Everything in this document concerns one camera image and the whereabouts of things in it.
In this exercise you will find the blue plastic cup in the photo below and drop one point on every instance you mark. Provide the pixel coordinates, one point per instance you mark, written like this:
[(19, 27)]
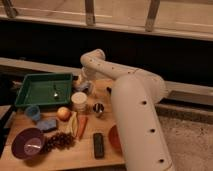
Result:
[(33, 112)]

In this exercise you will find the black handled brush tool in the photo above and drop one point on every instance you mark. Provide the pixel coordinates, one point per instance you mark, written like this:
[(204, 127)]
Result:
[(109, 90)]

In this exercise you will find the blue grey towel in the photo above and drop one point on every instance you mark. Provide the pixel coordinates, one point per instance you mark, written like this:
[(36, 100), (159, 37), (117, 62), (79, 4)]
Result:
[(85, 86)]

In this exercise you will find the red yellow apple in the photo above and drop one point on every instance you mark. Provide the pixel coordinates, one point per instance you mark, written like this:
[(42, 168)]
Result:
[(63, 113)]

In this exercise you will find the dark grape bunch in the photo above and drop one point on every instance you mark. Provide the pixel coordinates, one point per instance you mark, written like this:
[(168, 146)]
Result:
[(60, 140)]

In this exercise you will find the white lidded jar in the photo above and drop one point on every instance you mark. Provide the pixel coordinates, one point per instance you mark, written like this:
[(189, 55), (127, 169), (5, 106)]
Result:
[(79, 101)]

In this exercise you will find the green plastic tray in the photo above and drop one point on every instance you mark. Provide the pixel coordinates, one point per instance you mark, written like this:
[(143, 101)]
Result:
[(37, 89)]

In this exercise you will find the metal spoon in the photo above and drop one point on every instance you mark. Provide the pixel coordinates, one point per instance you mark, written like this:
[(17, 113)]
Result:
[(56, 95)]

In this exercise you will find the small metal cup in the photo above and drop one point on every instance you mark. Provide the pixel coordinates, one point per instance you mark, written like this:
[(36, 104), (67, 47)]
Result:
[(98, 108)]

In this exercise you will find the black remote control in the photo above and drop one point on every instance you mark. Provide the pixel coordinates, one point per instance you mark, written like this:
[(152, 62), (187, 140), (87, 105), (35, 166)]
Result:
[(98, 142)]

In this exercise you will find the blue sponge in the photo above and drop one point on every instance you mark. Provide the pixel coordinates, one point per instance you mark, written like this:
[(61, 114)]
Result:
[(47, 125)]

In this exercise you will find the orange bowl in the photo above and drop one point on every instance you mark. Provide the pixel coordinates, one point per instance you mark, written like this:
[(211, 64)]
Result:
[(114, 140)]

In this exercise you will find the orange carrot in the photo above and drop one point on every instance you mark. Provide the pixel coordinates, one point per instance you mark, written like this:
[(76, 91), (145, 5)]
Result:
[(82, 122)]

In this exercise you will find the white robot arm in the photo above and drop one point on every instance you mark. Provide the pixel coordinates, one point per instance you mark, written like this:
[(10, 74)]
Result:
[(134, 94)]

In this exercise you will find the yellow banana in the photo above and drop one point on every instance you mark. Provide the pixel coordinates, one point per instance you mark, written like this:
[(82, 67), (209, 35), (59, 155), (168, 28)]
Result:
[(72, 125)]

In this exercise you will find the purple bowl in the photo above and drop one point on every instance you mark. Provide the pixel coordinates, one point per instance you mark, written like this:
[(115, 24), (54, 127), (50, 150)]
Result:
[(28, 143)]

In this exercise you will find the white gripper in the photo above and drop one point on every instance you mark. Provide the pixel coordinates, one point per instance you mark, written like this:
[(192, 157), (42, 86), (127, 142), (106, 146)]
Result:
[(87, 75)]

